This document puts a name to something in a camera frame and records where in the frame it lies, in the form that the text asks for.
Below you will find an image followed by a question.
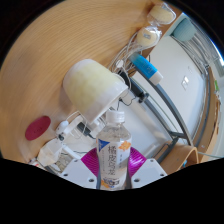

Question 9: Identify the white tissue pack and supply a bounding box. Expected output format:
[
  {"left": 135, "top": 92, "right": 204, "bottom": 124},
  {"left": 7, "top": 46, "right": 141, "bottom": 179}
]
[{"left": 36, "top": 138, "right": 66, "bottom": 167}]

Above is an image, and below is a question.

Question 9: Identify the flat round red coaster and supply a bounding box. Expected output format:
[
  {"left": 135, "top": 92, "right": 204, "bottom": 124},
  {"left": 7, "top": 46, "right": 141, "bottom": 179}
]
[{"left": 24, "top": 115, "right": 52, "bottom": 141}]

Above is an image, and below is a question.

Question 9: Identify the blue tube with white cap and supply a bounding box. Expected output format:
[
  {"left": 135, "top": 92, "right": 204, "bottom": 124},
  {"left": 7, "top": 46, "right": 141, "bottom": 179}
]
[{"left": 129, "top": 53, "right": 164, "bottom": 84}]

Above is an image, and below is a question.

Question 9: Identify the clear white-capped drink bottle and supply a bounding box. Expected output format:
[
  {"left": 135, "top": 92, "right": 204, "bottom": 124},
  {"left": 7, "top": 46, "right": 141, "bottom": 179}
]
[{"left": 95, "top": 109, "right": 133, "bottom": 191}]

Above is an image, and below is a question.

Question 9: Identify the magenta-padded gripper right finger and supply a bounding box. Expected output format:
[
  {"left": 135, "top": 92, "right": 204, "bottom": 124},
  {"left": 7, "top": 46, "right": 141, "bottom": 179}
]
[{"left": 128, "top": 146, "right": 168, "bottom": 189}]

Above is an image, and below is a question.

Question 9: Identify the wrapped round bun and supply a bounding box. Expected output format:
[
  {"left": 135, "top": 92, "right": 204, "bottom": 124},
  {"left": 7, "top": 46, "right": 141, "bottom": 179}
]
[
  {"left": 135, "top": 26, "right": 163, "bottom": 48},
  {"left": 148, "top": 3, "right": 177, "bottom": 26}
]

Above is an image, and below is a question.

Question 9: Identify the small black charger block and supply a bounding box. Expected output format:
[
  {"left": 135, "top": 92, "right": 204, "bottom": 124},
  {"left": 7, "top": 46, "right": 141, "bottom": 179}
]
[{"left": 78, "top": 121, "right": 96, "bottom": 138}]

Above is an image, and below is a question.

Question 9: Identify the white earbuds case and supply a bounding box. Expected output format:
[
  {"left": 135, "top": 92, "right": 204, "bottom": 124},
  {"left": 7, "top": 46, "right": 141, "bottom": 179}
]
[{"left": 54, "top": 120, "right": 70, "bottom": 135}]

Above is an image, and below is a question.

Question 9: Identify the teal pillow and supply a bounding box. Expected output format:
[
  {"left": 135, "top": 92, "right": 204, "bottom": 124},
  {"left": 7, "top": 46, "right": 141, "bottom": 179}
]
[{"left": 173, "top": 18, "right": 198, "bottom": 43}]

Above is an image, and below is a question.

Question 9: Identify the grey metal desk frame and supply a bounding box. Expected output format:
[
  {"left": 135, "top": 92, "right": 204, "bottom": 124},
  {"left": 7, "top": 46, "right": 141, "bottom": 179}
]
[{"left": 133, "top": 69, "right": 201, "bottom": 161}]

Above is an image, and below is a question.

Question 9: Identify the black upright handheld device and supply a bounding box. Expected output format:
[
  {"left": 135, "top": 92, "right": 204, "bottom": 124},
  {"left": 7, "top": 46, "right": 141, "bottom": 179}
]
[{"left": 119, "top": 71, "right": 149, "bottom": 103}]

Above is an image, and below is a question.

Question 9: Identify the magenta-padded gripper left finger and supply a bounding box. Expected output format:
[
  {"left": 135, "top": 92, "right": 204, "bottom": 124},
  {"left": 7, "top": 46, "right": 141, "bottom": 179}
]
[{"left": 59, "top": 147, "right": 100, "bottom": 190}]

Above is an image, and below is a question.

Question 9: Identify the white wall switch plate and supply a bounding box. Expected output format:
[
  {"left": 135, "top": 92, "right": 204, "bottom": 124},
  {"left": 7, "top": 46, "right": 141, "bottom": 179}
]
[{"left": 181, "top": 75, "right": 190, "bottom": 91}]

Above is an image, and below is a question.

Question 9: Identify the cream plastic cup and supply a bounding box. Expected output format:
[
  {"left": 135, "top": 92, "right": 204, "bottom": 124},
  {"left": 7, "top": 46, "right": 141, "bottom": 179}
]
[{"left": 62, "top": 58, "right": 129, "bottom": 125}]

